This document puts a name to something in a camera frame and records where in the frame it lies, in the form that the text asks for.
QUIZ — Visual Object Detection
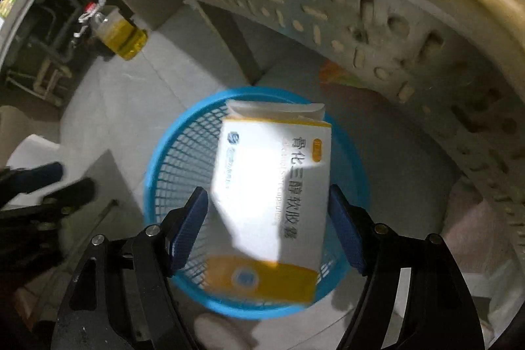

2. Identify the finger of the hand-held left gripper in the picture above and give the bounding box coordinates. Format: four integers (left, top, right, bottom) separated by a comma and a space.
0, 162, 64, 193
22, 178, 96, 217

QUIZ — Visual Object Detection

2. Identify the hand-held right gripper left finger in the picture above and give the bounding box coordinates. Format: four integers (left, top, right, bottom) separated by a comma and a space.
51, 186, 210, 350

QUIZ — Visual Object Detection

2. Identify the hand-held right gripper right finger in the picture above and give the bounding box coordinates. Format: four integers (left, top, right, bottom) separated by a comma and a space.
328, 184, 487, 350

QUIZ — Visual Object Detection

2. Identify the blue plastic basket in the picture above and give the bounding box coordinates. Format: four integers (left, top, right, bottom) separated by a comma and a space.
143, 87, 372, 320

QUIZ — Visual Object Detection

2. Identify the yellow white medicine box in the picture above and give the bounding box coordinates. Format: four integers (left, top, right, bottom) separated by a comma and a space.
202, 99, 333, 307

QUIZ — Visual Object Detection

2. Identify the grey drain pipe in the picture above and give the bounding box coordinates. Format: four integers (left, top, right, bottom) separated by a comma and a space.
4, 59, 72, 107

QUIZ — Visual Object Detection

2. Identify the cooking oil bottle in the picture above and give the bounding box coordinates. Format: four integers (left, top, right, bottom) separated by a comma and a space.
73, 0, 148, 61

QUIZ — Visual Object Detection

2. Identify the dark table leg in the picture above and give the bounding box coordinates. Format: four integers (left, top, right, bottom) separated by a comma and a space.
201, 3, 267, 86

